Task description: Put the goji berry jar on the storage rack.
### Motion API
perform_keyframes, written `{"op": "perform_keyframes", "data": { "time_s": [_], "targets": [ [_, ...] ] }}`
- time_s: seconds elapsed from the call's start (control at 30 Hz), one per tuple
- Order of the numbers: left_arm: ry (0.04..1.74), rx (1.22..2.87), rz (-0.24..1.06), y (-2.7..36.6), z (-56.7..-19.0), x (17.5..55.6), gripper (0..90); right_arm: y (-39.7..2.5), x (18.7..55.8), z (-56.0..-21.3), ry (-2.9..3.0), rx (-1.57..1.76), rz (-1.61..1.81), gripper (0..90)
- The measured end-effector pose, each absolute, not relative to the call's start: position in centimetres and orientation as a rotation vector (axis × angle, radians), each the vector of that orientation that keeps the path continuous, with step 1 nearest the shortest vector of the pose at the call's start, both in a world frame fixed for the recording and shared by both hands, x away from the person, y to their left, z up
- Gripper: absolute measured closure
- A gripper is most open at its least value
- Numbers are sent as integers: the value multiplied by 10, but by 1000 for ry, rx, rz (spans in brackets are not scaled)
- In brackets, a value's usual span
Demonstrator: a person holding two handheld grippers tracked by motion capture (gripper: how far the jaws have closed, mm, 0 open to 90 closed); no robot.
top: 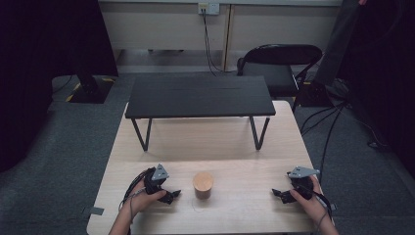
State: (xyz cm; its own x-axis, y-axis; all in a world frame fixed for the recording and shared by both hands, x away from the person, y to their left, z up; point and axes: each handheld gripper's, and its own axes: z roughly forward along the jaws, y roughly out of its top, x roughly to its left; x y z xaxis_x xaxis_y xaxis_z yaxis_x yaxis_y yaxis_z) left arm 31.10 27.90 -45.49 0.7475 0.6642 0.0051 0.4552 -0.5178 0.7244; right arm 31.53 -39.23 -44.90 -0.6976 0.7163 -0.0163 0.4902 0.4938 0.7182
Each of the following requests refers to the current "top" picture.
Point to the black stand base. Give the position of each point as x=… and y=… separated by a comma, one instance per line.
x=91, y=88

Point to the person's right hand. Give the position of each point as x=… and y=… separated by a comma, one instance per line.
x=308, y=202

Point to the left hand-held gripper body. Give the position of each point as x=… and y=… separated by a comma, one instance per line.
x=152, y=181

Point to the grey tape piece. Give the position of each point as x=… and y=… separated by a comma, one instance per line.
x=94, y=211

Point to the black folding chair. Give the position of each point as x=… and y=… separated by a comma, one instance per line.
x=282, y=70

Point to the black shelf riser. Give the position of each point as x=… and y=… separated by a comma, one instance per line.
x=199, y=98

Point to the white wall power outlet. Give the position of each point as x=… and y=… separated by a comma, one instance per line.
x=208, y=8

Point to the person's left hand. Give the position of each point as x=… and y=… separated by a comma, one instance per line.
x=143, y=198

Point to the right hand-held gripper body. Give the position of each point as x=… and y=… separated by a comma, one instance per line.
x=301, y=184

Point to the black curtain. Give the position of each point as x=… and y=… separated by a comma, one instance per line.
x=381, y=75
x=39, y=65

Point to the wooden cylinder cup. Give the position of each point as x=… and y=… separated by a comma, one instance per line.
x=203, y=185

